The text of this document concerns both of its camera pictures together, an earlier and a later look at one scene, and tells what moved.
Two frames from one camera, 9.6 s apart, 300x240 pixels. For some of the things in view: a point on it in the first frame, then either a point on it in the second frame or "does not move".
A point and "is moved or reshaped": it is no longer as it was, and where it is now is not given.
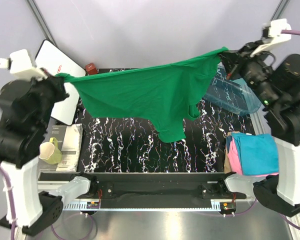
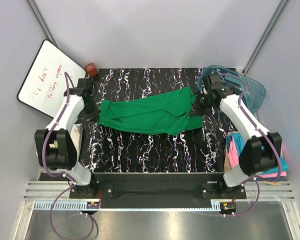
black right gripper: [235, 61] → [197, 111]
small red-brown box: [91, 69] does not move
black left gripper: [55, 82] → [93, 101]
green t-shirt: [162, 91] is moved or reshaped
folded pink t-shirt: [234, 162] does not move
